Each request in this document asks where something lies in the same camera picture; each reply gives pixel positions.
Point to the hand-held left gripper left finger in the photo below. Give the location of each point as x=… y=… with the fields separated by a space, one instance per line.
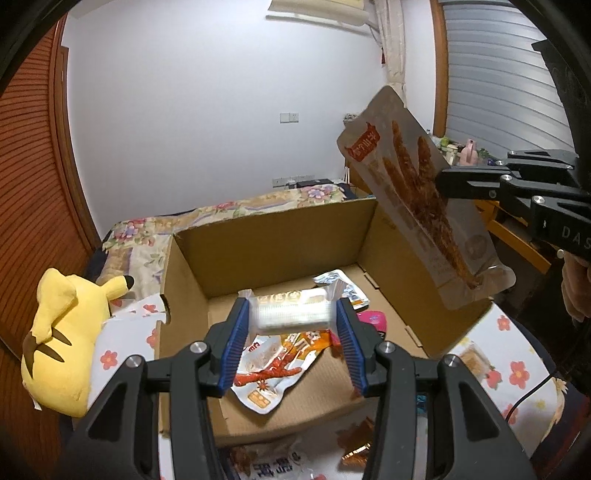
x=233 y=344

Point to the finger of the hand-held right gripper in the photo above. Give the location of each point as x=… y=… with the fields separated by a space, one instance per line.
x=540 y=159
x=466 y=184

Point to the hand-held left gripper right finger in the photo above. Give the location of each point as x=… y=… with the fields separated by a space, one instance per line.
x=351 y=344

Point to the pink snack packet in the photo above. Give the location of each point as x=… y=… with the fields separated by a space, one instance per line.
x=374 y=323

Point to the orange white snack packet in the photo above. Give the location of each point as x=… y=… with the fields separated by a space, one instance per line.
x=272 y=364

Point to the silver orange-print snack packet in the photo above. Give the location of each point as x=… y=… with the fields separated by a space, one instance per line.
x=346 y=286

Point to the long beige snack packet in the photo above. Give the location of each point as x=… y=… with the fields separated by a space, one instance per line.
x=406 y=184

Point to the white cake clear packet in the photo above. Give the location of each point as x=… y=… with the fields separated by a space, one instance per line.
x=291 y=311

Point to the brown cardboard box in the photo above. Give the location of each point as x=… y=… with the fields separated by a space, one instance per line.
x=277 y=244

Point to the person's right hand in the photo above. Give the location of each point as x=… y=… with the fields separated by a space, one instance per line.
x=577 y=286

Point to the pink bottle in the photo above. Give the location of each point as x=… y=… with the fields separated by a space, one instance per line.
x=467 y=152

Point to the brown snack orange wrapper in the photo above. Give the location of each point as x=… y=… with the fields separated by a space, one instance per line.
x=358 y=443

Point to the grey window blind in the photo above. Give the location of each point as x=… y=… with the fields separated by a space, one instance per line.
x=485 y=69

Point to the white strawberry print tablecloth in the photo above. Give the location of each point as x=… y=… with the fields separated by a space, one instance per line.
x=521 y=341

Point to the brown bar clear wrapper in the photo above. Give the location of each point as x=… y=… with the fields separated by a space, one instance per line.
x=475 y=360

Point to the white blue-print snack packet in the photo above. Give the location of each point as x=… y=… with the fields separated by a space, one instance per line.
x=272 y=464

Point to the light patterned curtain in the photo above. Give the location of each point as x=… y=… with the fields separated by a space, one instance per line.
x=392 y=46

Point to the yellow plush toy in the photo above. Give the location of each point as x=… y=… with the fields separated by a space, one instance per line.
x=64 y=332

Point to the brown louvered wooden wardrobe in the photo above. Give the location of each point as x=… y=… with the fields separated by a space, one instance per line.
x=27 y=184

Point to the wooden window frame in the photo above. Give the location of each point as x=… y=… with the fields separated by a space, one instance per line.
x=438 y=69

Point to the white wall socket strip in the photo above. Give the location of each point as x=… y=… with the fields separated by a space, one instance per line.
x=294 y=180

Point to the white wall switch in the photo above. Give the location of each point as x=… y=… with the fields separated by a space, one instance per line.
x=289 y=117

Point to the wall air conditioner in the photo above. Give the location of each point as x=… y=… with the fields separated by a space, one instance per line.
x=318 y=11

